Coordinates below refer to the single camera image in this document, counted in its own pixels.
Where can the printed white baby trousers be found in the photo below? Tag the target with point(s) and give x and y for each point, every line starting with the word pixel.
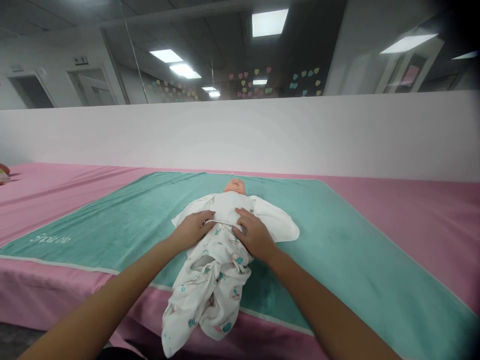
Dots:
pixel 210 285

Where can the pink bed sheet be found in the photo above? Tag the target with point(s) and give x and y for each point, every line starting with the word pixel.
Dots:
pixel 412 210

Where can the baby doll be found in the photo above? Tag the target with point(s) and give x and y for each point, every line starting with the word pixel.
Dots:
pixel 235 186

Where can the glass partition window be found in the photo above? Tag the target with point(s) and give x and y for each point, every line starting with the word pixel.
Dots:
pixel 300 63

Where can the white baby wrap top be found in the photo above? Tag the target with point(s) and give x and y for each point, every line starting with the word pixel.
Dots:
pixel 228 208

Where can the person's left hand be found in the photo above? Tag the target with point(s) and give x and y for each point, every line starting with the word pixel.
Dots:
pixel 191 228

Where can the teal towel mat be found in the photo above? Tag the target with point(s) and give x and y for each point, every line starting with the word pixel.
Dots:
pixel 123 225

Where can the red and white object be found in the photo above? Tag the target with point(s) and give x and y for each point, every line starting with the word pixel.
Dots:
pixel 3 174

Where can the person's left fingers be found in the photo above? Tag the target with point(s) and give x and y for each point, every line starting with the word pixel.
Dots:
pixel 204 216

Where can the square ceiling light panel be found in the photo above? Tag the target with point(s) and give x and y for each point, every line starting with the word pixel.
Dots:
pixel 184 70
pixel 167 55
pixel 408 43
pixel 269 22

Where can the group of pastel heart stickers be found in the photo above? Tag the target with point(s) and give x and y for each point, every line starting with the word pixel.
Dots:
pixel 258 80

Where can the person's right hand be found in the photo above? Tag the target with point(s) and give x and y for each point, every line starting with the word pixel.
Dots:
pixel 257 236

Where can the grey door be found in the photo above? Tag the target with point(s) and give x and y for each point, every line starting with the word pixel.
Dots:
pixel 32 92
pixel 95 88

